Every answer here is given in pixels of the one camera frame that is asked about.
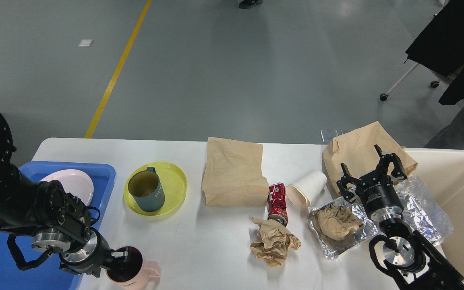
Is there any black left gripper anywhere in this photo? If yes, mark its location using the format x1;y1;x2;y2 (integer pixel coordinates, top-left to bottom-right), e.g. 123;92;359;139
59;230;131;278

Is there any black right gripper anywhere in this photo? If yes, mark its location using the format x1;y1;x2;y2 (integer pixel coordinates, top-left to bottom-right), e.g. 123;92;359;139
336;144;408;223

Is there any pink ribbed mug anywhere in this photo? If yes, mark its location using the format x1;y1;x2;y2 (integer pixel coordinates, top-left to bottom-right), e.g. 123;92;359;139
106;246;162;290

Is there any dark teal mug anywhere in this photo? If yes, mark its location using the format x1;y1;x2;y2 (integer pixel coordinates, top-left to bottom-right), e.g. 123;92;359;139
127;166;166;212

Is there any yellow plastic plate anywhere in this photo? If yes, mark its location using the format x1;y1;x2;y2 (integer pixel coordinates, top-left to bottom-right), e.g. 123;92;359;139
123;161;187;217

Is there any brown paper bag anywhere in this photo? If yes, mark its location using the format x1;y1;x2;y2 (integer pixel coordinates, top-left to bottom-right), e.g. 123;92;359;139
322;121;418;197
201;137;269;207

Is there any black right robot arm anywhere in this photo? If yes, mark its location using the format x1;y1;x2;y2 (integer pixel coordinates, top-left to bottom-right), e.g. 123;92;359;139
337;145;464;290

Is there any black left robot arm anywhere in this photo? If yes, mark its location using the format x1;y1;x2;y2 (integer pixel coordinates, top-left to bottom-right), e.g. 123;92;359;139
0;113;135;277

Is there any crumpled paper ball in foil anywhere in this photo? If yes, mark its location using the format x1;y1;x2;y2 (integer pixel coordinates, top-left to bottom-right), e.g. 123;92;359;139
317;205;364;241

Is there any clear plastic piece on floor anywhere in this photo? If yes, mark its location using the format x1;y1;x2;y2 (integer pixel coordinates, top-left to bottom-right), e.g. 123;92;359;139
320;130;352;144

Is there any crumpled aluminium foil sheet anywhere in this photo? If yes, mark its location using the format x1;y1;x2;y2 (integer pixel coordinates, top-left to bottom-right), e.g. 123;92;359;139
394;175;454;246

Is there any white paper cup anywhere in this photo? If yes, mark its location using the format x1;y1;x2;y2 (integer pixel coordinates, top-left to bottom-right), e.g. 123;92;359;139
286;171;327;211

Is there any aluminium foil tray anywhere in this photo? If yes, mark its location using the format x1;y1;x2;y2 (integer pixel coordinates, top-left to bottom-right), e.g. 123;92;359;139
307;197;379;259

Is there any pink round plate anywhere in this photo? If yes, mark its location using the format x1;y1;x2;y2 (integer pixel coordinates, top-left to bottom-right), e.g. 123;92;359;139
41;169;94;206

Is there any crushed red soda can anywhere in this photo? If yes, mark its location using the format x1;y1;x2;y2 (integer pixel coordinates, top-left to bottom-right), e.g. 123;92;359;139
267;183;288;226

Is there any blue plastic tray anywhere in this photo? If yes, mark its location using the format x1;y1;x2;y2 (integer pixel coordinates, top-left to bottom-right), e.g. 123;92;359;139
0;161;116;290

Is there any crumpled brown paper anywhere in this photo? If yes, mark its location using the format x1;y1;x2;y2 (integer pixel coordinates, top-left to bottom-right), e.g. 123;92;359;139
250;217;302;267

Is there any black jacket on chair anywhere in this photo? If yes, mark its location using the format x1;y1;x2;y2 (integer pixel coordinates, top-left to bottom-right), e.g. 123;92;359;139
405;0;464;105

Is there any black shoe background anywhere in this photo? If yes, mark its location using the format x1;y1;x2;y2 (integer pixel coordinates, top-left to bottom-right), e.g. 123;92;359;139
238;0;263;9

